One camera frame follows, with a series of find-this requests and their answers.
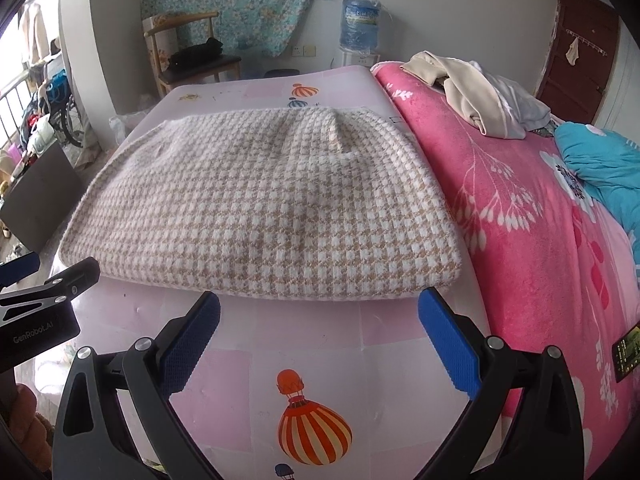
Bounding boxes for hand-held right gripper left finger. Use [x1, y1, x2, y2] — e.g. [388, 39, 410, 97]
[52, 290, 226, 480]

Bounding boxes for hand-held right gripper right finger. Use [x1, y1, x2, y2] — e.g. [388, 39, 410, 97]
[415, 287, 586, 480]

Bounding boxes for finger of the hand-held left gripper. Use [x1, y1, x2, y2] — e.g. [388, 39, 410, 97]
[0, 251, 41, 292]
[0, 257, 101, 325]

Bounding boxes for beige houndstooth knit sweater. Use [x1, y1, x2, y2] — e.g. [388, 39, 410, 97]
[57, 106, 463, 302]

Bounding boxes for beige clothes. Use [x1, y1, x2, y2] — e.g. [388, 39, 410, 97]
[400, 51, 526, 140]

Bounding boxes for dark grey board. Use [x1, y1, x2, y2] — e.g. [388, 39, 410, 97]
[0, 146, 83, 253]

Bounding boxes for brown fuzzy cloth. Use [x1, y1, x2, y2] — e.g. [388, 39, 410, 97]
[12, 384, 55, 480]

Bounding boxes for pink printed mat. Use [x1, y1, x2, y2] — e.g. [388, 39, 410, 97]
[15, 66, 506, 480]

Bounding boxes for metal railing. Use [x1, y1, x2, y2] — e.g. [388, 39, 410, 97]
[0, 70, 36, 153]

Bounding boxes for white plastic bag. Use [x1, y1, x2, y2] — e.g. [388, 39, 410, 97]
[109, 110, 151, 136]

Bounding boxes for pink floral blanket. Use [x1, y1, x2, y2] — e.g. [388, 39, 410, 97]
[371, 61, 640, 480]

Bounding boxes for bicycle with clutter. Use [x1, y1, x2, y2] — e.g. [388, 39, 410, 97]
[30, 60, 86, 148]

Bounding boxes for black label patch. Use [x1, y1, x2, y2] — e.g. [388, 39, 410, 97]
[612, 325, 640, 383]

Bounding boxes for teal pillow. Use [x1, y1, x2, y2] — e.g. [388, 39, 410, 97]
[554, 121, 640, 233]

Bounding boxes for hanging beige garment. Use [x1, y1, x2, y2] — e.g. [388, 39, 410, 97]
[22, 2, 51, 68]

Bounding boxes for wooden chair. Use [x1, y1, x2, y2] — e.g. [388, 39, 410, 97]
[142, 11, 243, 98]

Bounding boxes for light grey garment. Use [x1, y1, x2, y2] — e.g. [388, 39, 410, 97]
[470, 60, 552, 132]

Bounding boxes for black bag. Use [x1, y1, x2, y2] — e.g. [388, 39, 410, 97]
[167, 37, 226, 72]

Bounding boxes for white patterned panel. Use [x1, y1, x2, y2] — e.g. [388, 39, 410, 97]
[142, 14, 178, 81]

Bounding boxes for dark red door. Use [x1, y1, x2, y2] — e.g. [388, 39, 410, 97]
[535, 0, 621, 126]

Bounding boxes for white water dispenser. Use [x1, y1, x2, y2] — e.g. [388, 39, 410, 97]
[334, 47, 381, 68]

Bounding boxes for teal floral hanging cloth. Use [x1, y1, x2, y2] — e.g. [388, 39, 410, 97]
[140, 0, 333, 57]

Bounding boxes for blue water bottle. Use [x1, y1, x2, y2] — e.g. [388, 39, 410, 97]
[340, 0, 383, 53]

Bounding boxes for wall hook rack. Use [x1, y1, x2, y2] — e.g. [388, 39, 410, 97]
[565, 27, 606, 56]

